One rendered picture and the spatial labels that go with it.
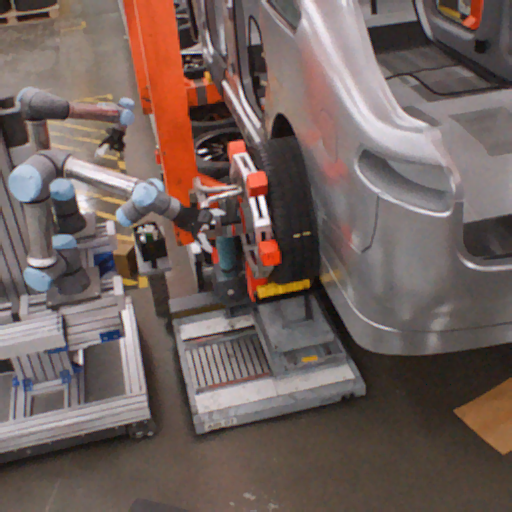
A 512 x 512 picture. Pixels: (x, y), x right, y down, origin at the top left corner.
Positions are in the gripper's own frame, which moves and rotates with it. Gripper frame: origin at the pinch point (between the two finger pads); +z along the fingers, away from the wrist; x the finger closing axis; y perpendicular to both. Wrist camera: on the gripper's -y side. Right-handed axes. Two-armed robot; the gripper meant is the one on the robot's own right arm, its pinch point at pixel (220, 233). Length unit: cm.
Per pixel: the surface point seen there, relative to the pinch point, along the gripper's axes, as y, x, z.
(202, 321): 107, 19, 86
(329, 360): 32, 22, 109
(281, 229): 13.4, -17.3, 38.5
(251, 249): 59, -16, 63
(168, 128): 79, -56, 9
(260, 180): 17.3, -32.5, 23.1
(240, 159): 42, -46, 28
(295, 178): 12, -39, 36
